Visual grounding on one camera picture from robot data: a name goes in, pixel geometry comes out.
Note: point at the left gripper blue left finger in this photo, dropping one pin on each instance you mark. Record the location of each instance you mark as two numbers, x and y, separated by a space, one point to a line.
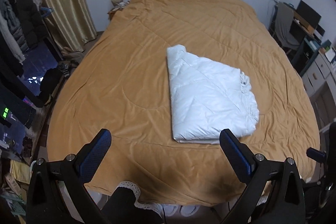
92 154

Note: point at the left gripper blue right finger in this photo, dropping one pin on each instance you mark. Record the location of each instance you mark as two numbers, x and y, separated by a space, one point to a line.
238 154

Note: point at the white puffer jacket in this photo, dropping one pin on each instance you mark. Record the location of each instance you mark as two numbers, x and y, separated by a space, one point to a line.
206 97

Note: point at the hanging clothes rack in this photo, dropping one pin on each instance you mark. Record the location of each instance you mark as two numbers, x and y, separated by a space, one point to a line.
23 26

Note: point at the white lace bed skirt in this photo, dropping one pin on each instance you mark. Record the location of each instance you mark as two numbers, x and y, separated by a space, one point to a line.
162 210

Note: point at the grey drawer cabinet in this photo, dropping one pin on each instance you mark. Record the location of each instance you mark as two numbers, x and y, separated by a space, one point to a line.
319 83

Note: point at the dark desk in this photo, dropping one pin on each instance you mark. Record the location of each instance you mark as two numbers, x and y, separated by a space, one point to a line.
308 50

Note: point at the black computer monitor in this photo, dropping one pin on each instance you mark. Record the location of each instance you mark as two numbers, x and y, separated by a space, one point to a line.
308 14

